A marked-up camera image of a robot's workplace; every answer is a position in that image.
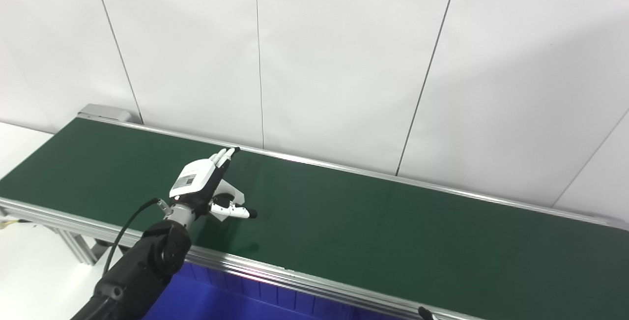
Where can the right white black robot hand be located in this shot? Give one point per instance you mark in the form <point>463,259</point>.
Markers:
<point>426,314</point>

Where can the white square part round hole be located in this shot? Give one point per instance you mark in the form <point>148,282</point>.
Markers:
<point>236,194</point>

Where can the blue plastic bin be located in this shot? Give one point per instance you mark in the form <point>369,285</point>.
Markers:
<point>221,300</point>

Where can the green conveyor belt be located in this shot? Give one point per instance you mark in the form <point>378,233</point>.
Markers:
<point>368,226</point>
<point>275,273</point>

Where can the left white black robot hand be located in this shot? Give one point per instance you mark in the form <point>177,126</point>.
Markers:
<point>194,180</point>

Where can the grey conveyor motor housing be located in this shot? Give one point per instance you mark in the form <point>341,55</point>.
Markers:
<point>103,112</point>

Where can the aluminium conveyor leg profile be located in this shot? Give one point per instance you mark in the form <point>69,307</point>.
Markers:
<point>76,246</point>

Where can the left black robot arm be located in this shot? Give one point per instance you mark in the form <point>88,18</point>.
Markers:
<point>142,266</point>

